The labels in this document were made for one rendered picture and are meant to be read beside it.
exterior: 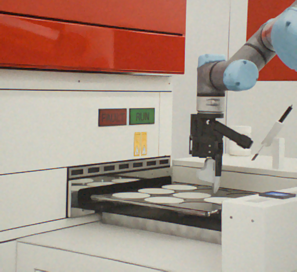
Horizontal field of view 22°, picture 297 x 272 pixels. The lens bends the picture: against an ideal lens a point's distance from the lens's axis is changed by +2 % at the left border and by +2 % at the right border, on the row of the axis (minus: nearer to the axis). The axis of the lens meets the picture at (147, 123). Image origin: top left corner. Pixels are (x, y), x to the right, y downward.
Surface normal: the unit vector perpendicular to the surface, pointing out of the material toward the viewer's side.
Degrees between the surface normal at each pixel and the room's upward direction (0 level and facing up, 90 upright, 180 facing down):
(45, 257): 90
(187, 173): 90
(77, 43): 90
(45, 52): 90
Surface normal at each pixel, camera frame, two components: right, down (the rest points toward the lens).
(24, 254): -0.62, 0.03
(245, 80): 0.47, 0.05
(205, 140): 0.07, 0.05
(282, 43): -0.76, 0.57
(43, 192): 0.79, 0.05
